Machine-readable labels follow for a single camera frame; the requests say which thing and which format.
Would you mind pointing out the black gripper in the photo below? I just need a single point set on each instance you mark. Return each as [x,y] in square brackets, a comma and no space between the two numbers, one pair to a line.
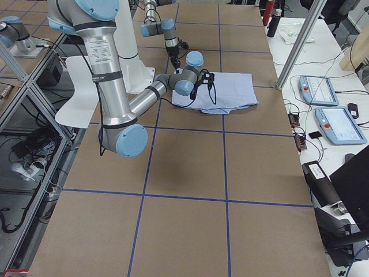
[173,53]
[195,87]

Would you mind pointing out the light blue striped shirt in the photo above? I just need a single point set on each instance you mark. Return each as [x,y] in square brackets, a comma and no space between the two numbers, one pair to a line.
[231,91]

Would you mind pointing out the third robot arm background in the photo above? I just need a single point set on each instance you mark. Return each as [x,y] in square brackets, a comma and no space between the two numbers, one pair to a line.
[16,37]

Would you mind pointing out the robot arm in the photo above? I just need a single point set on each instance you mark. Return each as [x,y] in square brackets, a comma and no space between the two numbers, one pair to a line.
[94,22]
[154,25]

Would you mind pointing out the black water bottle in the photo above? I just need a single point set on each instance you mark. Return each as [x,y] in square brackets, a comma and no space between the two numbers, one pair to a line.
[272,27]

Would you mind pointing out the red cylinder bottle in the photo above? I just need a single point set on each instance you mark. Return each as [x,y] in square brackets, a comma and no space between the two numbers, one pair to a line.
[268,11]

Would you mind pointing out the white plastic chair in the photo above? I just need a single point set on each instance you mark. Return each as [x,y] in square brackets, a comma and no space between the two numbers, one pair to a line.
[78,110]

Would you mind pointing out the upper blue teach pendant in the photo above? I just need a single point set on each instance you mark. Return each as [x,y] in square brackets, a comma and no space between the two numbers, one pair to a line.
[317,90]

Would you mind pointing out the blue teach pendant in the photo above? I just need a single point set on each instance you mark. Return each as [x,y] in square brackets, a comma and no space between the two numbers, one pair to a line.
[338,126]
[317,90]

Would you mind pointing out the orange terminal block strip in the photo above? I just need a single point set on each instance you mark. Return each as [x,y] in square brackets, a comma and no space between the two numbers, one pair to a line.
[298,132]

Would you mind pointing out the small black square pad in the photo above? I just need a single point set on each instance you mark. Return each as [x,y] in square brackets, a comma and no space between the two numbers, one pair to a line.
[315,135]

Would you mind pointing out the lower blue teach pendant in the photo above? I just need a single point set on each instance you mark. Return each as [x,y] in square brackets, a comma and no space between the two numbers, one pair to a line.
[338,126]

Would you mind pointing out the brown cylinder white label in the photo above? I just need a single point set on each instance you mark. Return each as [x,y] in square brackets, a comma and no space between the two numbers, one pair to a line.
[319,184]

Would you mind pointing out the black monitor near right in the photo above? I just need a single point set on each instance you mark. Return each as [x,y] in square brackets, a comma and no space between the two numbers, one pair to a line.
[351,184]

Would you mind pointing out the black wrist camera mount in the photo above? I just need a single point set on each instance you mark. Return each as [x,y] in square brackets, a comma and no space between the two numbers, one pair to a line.
[207,79]
[183,45]

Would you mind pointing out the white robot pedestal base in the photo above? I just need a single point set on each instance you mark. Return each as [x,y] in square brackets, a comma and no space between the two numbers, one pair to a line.
[136,75]

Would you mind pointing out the aluminium frame post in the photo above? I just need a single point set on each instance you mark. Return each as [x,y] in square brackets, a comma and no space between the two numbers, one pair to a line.
[314,12]

